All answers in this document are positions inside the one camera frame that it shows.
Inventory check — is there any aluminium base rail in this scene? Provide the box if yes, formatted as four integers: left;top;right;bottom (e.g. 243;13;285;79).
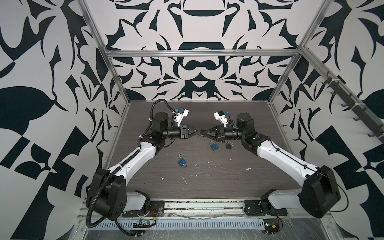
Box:
78;197;332;219

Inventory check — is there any left green circuit board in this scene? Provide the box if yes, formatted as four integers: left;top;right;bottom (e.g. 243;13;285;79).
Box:
133;218;157;228

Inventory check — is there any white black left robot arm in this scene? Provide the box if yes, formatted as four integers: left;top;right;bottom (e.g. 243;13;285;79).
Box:
86;108;197;228

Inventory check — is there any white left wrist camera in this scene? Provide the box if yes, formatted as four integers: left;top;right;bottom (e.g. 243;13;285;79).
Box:
174;108;189;127

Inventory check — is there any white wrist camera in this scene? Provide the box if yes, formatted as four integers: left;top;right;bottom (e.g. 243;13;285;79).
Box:
214;111;229;126
174;108;189;127

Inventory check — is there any blue padlock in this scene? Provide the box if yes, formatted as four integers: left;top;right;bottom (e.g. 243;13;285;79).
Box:
209;141;219;151
178;153;187;168

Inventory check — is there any black corrugated cable conduit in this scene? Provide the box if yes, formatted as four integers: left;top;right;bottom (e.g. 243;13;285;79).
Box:
85;98;178;229

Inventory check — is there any black padlock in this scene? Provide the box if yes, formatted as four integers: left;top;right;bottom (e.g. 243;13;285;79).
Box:
198;130;207;138

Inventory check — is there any green circuit board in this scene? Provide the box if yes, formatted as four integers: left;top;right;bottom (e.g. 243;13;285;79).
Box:
263;221;282;235
133;218;157;228

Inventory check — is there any small black padlock locked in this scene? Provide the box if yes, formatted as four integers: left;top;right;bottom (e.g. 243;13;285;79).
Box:
225;142;233;150

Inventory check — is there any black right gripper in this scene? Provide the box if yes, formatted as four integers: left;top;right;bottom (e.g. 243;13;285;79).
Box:
204;125;247;143

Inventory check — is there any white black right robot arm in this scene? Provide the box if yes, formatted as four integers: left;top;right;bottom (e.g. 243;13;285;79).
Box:
200;111;341;219

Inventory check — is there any right green circuit board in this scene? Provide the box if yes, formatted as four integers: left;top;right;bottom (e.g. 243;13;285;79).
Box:
263;221;282;235

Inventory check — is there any white slotted cable duct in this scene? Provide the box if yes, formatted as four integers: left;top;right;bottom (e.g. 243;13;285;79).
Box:
91;218;265;231

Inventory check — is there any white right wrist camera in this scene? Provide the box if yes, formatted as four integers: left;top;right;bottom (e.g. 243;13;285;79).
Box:
214;111;229;126

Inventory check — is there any grey wall hook rail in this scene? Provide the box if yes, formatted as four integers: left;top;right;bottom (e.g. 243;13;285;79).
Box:
321;71;384;144

